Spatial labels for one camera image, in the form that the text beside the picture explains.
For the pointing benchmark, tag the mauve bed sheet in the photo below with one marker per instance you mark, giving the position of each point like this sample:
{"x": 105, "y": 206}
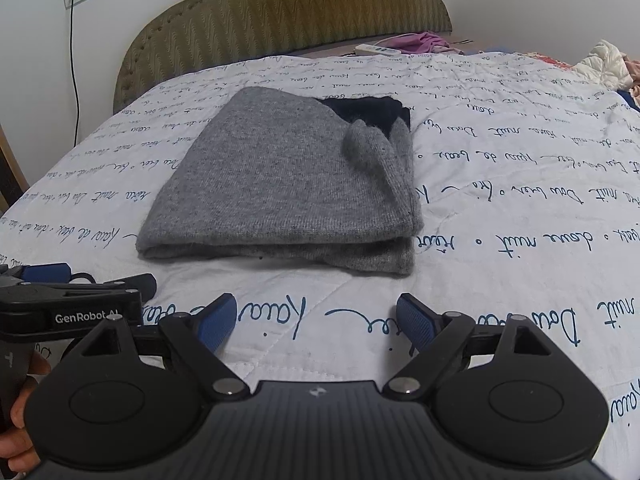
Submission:
{"x": 325, "y": 51}

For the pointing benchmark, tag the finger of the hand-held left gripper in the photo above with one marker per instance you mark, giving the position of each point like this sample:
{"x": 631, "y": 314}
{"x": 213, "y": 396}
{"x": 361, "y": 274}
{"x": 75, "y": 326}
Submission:
{"x": 130, "y": 284}
{"x": 45, "y": 272}

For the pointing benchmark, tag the pink cloth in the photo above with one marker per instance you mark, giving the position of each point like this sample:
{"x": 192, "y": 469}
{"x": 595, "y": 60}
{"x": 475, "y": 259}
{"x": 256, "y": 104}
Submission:
{"x": 633, "y": 72}

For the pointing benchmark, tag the white puffer jacket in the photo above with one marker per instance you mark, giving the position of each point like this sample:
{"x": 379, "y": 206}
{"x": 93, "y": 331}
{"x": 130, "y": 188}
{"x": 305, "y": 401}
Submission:
{"x": 602, "y": 67}

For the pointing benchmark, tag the person's left hand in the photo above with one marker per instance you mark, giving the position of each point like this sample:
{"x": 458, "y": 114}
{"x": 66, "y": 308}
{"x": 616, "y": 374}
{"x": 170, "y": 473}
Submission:
{"x": 22, "y": 452}

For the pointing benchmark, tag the olive upholstered headboard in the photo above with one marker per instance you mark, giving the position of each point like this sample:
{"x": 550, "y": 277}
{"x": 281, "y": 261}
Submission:
{"x": 300, "y": 10}

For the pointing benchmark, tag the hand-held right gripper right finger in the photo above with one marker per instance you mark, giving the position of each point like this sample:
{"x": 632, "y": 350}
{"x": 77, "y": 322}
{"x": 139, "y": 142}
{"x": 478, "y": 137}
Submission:
{"x": 415, "y": 320}

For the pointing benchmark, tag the wooden furniture edge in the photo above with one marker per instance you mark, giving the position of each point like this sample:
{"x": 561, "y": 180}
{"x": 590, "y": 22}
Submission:
{"x": 10, "y": 170}

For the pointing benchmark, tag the red patterned cloth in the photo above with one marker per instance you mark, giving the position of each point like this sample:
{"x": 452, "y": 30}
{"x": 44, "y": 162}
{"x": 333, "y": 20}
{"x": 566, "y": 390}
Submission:
{"x": 550, "y": 60}

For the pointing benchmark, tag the grey and navy sweater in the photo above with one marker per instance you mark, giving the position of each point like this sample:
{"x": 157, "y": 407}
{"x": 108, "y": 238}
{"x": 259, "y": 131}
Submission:
{"x": 280, "y": 185}

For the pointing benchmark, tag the white script-printed quilt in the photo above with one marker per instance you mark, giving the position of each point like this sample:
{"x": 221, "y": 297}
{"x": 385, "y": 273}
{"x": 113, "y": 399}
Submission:
{"x": 500, "y": 185}

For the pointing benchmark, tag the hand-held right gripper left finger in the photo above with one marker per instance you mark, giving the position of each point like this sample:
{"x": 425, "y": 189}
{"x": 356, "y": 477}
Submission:
{"x": 220, "y": 320}

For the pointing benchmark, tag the white remote control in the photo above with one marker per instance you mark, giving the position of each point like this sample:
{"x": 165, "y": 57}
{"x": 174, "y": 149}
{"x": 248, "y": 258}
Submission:
{"x": 377, "y": 50}

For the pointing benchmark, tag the purple cloth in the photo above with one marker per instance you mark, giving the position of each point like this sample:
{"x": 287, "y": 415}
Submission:
{"x": 420, "y": 42}

